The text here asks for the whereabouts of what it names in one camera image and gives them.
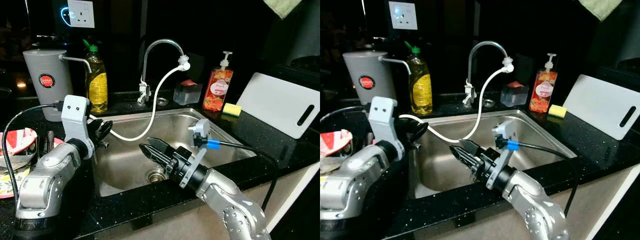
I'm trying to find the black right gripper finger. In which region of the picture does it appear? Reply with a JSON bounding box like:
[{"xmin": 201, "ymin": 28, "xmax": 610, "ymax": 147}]
[
  {"xmin": 449, "ymin": 145, "xmax": 480, "ymax": 170},
  {"xmin": 139, "ymin": 144, "xmax": 171, "ymax": 165},
  {"xmin": 457, "ymin": 139, "xmax": 487, "ymax": 159},
  {"xmin": 147, "ymin": 137, "xmax": 177, "ymax": 156}
]

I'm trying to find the red patterned bowl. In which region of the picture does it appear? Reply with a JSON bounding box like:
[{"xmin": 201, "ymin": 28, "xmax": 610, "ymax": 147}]
[
  {"xmin": 320, "ymin": 129, "xmax": 354, "ymax": 159},
  {"xmin": 2, "ymin": 127, "xmax": 39, "ymax": 159}
]

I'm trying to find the metal sink drain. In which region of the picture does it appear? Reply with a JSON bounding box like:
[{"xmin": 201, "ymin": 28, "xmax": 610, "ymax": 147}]
[{"xmin": 145, "ymin": 167, "xmax": 169, "ymax": 184}]

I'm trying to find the stainless steel sink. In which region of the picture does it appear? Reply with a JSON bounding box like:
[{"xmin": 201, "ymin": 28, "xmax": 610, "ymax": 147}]
[
  {"xmin": 92, "ymin": 107, "xmax": 259, "ymax": 199},
  {"xmin": 409, "ymin": 109, "xmax": 579, "ymax": 199}
]

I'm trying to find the yellow dish soap bottle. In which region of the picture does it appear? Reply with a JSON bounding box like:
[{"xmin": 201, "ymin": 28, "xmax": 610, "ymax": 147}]
[
  {"xmin": 404, "ymin": 41, "xmax": 434, "ymax": 116},
  {"xmin": 83, "ymin": 40, "xmax": 109, "ymax": 114}
]

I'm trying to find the clear plastic sponge holder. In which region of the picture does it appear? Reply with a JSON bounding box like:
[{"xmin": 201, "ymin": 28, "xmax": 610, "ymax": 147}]
[
  {"xmin": 173, "ymin": 82, "xmax": 203, "ymax": 106},
  {"xmin": 500, "ymin": 84, "xmax": 530, "ymax": 108}
]

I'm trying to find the chrome gooseneck faucet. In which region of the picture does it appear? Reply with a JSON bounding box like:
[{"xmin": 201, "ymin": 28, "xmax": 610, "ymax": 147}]
[
  {"xmin": 137, "ymin": 39, "xmax": 189, "ymax": 106},
  {"xmin": 462, "ymin": 41, "xmax": 512, "ymax": 109}
]

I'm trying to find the grey water filter canister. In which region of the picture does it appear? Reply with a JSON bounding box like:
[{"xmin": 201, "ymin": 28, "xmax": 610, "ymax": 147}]
[
  {"xmin": 22, "ymin": 49, "xmax": 93, "ymax": 122},
  {"xmin": 342, "ymin": 50, "xmax": 412, "ymax": 109}
]

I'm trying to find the yellow sponge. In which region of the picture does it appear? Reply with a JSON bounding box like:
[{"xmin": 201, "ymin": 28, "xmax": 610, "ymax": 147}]
[
  {"xmin": 222, "ymin": 102, "xmax": 243, "ymax": 119},
  {"xmin": 547, "ymin": 104, "xmax": 568, "ymax": 120}
]

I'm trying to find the peach hand soap pump bottle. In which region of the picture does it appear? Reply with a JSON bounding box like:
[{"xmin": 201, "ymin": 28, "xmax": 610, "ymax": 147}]
[
  {"xmin": 528, "ymin": 53, "xmax": 559, "ymax": 114},
  {"xmin": 202, "ymin": 51, "xmax": 234, "ymax": 113}
]

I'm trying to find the white cutting board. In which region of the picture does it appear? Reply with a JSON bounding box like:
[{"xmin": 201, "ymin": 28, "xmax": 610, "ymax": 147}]
[
  {"xmin": 562, "ymin": 74, "xmax": 640, "ymax": 141},
  {"xmin": 234, "ymin": 72, "xmax": 321, "ymax": 140}
]

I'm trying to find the green cloth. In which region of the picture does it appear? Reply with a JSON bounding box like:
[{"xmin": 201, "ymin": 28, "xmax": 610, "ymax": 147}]
[
  {"xmin": 578, "ymin": 0, "xmax": 624, "ymax": 22},
  {"xmin": 263, "ymin": 0, "xmax": 303, "ymax": 20}
]

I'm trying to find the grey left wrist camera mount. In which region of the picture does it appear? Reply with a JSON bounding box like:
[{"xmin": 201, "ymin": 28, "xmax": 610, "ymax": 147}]
[
  {"xmin": 60, "ymin": 95, "xmax": 96, "ymax": 159},
  {"xmin": 367, "ymin": 96, "xmax": 405, "ymax": 161}
]

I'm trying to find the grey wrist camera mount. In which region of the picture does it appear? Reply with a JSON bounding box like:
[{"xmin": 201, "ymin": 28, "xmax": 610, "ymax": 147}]
[
  {"xmin": 60, "ymin": 95, "xmax": 96, "ymax": 159},
  {"xmin": 177, "ymin": 119, "xmax": 211, "ymax": 189},
  {"xmin": 367, "ymin": 96, "xmax": 405, "ymax": 161},
  {"xmin": 487, "ymin": 120, "xmax": 519, "ymax": 191}
]

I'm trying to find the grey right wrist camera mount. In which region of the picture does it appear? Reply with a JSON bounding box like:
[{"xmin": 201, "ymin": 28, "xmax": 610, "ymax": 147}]
[
  {"xmin": 177, "ymin": 119, "xmax": 211, "ymax": 189},
  {"xmin": 487, "ymin": 120, "xmax": 519, "ymax": 191}
]

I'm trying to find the white flexible hose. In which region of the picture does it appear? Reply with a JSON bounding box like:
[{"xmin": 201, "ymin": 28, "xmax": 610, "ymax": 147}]
[
  {"xmin": 89, "ymin": 56, "xmax": 192, "ymax": 142},
  {"xmin": 398, "ymin": 57, "xmax": 516, "ymax": 144}
]

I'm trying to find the black cable with blue tape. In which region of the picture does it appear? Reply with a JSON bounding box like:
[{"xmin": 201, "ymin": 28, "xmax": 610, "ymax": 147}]
[
  {"xmin": 502, "ymin": 139, "xmax": 581, "ymax": 217},
  {"xmin": 199, "ymin": 138, "xmax": 280, "ymax": 211}
]

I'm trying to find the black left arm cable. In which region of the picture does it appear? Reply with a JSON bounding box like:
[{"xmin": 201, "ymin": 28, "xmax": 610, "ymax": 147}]
[
  {"xmin": 1, "ymin": 102, "xmax": 65, "ymax": 204},
  {"xmin": 320, "ymin": 104, "xmax": 374, "ymax": 127}
]

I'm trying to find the white wall socket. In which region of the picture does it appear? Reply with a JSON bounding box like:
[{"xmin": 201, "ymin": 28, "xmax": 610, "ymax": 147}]
[
  {"xmin": 389, "ymin": 1, "xmax": 419, "ymax": 31},
  {"xmin": 67, "ymin": 0, "xmax": 96, "ymax": 29}
]

